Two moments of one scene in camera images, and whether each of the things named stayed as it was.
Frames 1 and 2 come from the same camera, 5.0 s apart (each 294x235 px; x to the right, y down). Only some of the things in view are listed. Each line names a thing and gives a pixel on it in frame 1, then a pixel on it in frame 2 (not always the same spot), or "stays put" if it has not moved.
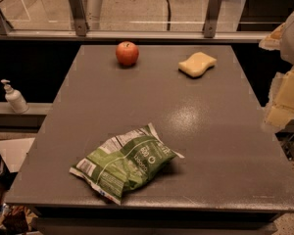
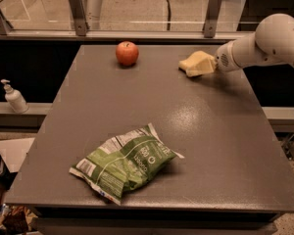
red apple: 126,54 stays put
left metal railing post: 78,13 stays put
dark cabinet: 268,7 stays put
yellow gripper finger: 272,42 to 201,57
